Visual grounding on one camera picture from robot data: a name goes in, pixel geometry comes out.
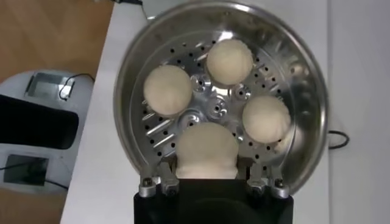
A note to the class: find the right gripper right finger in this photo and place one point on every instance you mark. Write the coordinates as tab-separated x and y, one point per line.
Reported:
278	188

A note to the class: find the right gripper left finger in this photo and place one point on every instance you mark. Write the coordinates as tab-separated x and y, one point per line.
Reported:
147	187

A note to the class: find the white steamed baozi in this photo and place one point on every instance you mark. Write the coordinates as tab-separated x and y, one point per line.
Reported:
207	146
229	62
266	119
167	91

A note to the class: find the steel steamer basket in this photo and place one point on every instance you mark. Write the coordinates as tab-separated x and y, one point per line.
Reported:
137	61

